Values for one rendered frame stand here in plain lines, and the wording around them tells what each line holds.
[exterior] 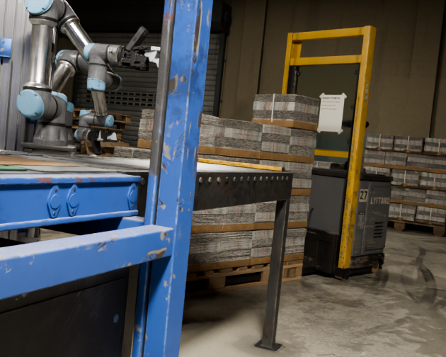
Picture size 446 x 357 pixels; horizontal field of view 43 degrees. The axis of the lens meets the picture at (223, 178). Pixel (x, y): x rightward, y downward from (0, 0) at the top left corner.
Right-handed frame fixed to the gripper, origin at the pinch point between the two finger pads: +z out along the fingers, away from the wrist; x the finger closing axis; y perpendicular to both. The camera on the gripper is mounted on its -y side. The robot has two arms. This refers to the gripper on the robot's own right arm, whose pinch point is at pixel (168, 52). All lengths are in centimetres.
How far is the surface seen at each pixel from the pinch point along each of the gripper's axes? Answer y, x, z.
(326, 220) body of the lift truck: 56, -240, 58
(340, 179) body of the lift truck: 24, -232, 65
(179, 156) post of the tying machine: 49, 97, 43
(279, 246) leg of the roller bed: 72, -45, 49
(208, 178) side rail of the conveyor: 50, 39, 34
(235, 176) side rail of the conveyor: 47, 18, 38
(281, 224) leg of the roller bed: 62, -44, 48
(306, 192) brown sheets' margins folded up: 38, -194, 44
